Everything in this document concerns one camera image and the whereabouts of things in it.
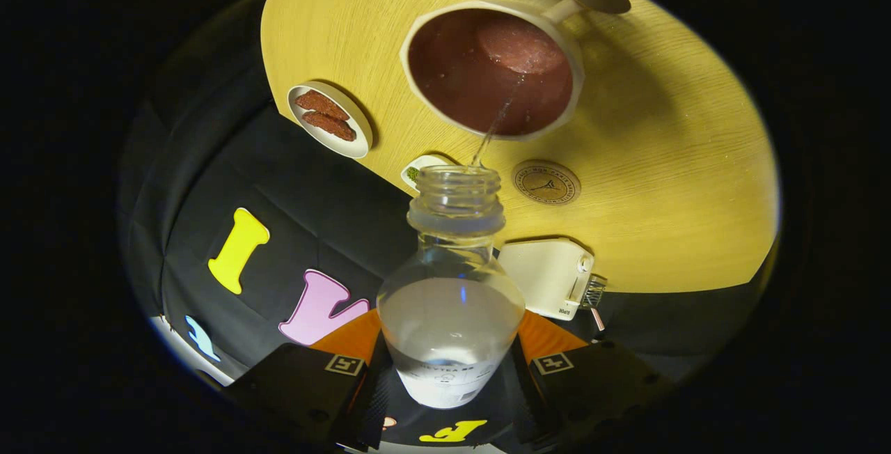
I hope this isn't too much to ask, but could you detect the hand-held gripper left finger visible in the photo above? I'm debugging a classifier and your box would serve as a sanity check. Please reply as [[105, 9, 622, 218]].
[[223, 310, 395, 451]]

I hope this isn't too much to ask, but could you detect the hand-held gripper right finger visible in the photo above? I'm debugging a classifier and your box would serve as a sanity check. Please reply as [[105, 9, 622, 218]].
[[501, 310, 675, 451]]

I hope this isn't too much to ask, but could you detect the clear plastic juice bottle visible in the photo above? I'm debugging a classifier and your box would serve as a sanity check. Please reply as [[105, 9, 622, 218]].
[[377, 165, 526, 410]]

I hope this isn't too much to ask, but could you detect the round wooden coaster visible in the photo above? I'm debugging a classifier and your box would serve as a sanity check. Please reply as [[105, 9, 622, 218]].
[[512, 159, 582, 206]]

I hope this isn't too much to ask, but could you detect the beige cup with wooden handle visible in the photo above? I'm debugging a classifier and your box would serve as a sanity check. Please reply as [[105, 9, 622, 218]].
[[400, 0, 632, 142]]

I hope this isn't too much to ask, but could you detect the white toaster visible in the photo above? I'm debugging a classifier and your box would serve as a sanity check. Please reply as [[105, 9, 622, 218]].
[[497, 237, 596, 321]]

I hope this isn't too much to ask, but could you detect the black backdrop cloth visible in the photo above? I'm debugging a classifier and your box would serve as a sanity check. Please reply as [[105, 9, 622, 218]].
[[118, 0, 773, 451]]

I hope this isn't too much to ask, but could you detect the wooden table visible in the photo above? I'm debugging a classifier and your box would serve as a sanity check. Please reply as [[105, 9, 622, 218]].
[[260, 0, 780, 295]]

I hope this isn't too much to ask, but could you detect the white round plate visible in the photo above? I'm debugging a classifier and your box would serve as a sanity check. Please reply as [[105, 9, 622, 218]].
[[287, 81, 373, 159]]

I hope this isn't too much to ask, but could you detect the white divided dish with beans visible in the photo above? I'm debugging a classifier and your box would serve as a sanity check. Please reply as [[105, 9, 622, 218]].
[[401, 154, 453, 190]]

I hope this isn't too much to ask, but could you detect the red meat slice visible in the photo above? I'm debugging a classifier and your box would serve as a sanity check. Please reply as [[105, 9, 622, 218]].
[[302, 111, 357, 142], [294, 89, 350, 121]]

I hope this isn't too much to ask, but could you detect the wire mesh holder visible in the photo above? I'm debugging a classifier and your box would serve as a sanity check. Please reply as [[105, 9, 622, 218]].
[[579, 274, 608, 310]]

